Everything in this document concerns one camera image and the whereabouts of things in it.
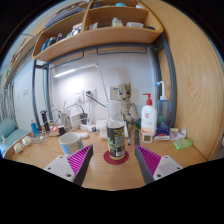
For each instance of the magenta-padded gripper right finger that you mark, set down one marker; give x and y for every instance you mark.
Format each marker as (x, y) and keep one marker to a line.
(166, 165)

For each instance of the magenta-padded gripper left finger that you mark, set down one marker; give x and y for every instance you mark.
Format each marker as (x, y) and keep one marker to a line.
(58, 165)

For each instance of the clear bottle with dark label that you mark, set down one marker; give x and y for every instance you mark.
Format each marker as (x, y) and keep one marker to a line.
(116, 140)

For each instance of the white mug with blue print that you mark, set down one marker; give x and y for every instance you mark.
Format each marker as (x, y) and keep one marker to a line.
(70, 143)

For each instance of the green packet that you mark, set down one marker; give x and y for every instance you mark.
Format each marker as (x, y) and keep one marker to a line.
(182, 144)

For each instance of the blue box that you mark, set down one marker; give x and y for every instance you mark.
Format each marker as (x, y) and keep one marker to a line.
(162, 132)

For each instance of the pink white packet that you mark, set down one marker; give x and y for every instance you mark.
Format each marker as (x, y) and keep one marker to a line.
(178, 134)

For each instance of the small white desk thermometer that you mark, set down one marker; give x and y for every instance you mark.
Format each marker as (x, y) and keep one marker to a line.
(147, 137)

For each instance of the small black jar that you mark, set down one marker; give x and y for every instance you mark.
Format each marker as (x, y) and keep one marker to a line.
(62, 130)

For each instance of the white earbud case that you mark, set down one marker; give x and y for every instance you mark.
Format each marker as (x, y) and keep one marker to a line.
(82, 135)

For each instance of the small white roll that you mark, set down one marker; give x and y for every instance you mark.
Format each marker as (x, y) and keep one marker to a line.
(18, 148)
(27, 141)

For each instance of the dark ruler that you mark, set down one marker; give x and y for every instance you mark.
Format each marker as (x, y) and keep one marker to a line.
(137, 137)

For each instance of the small blue tube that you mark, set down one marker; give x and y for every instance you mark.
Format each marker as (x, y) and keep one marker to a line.
(34, 128)

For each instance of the black cylindrical device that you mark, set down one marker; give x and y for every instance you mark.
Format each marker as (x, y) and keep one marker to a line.
(45, 121)

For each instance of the white power strip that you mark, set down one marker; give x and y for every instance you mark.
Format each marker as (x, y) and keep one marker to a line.
(88, 127)

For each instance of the white lotion bottle red pump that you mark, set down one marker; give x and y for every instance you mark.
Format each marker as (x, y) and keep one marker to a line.
(148, 120)

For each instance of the white charger block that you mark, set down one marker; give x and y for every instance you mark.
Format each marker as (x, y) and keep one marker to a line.
(75, 119)

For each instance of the blue bottle with bent nozzle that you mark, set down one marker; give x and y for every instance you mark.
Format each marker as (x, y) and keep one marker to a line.
(163, 110)

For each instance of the light blue bed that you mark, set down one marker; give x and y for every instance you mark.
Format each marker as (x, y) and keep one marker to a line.
(10, 135)

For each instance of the brown tree creature figurine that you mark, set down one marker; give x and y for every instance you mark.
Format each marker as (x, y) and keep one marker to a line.
(126, 103)

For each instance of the wooden shelf unit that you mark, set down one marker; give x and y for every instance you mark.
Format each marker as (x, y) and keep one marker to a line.
(100, 35)

